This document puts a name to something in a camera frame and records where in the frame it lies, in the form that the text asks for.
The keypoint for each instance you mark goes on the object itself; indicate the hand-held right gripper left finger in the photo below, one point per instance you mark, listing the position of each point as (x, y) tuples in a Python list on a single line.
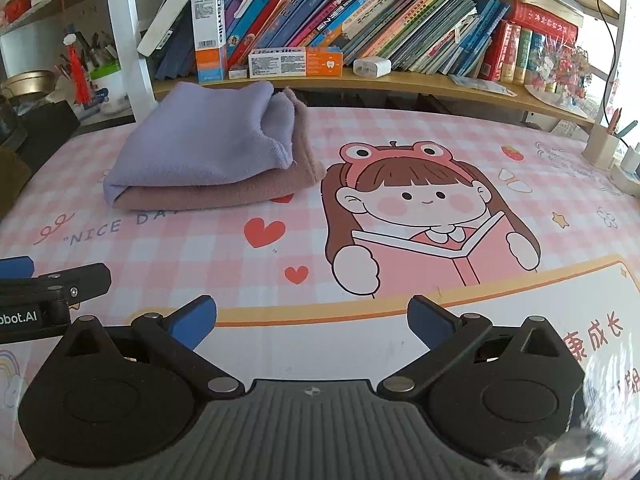
[(192, 322)]

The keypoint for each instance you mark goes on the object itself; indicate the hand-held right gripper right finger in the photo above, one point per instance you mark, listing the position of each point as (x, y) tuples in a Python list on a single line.
[(430, 322)]

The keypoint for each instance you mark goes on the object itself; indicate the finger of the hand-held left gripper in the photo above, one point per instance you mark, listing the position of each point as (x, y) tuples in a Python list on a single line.
[(15, 266), (60, 282)]

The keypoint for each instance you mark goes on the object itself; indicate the lavender sweater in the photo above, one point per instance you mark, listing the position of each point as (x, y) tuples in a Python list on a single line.
[(200, 135)]

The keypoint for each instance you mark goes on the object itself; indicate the pink checkered desk mat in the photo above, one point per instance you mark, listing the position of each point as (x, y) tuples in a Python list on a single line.
[(200, 260)]

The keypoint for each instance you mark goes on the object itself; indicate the brown garment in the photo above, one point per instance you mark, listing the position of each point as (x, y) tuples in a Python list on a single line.
[(12, 180)]

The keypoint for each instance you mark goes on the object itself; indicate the dusty pink folded garment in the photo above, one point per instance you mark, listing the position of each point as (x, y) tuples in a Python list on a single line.
[(225, 192)]

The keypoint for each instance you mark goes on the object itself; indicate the black box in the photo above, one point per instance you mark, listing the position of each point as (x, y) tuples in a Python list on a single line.
[(50, 132)]

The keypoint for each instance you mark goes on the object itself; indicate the brass bowl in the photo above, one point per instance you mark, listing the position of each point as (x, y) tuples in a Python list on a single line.
[(27, 82)]

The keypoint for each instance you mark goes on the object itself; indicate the clear plastic wrap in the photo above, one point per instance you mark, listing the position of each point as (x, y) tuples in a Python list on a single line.
[(600, 410)]

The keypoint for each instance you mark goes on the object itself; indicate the white jar with green lid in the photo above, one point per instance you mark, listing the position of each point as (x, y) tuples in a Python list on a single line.
[(110, 90)]

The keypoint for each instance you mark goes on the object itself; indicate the red bottle with white cap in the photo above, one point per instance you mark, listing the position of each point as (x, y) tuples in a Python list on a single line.
[(77, 72)]

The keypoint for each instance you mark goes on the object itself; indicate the bundle of pens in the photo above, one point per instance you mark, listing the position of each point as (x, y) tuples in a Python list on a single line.
[(95, 50)]

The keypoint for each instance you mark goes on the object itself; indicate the blue face mask packet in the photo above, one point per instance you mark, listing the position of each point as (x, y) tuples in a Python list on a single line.
[(482, 85)]

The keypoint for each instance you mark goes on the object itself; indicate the cream pen holder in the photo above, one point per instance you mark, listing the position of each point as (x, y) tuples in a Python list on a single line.
[(602, 147)]

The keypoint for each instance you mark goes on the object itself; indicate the white charger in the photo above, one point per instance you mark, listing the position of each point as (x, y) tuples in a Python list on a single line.
[(372, 67)]

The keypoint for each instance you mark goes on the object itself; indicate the long white orange toothpaste box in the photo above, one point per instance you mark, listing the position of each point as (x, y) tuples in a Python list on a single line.
[(295, 62)]

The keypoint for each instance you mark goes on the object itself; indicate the tall white orange toothpaste box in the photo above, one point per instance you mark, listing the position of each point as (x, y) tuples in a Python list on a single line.
[(210, 37)]

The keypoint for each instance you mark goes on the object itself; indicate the colourful flower decoration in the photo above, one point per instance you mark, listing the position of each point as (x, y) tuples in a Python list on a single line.
[(565, 70)]

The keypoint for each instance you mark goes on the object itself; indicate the row of books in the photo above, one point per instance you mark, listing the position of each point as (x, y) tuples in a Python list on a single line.
[(375, 15)]

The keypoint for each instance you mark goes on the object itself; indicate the white shelf post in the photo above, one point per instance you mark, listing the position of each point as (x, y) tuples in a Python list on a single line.
[(130, 35)]

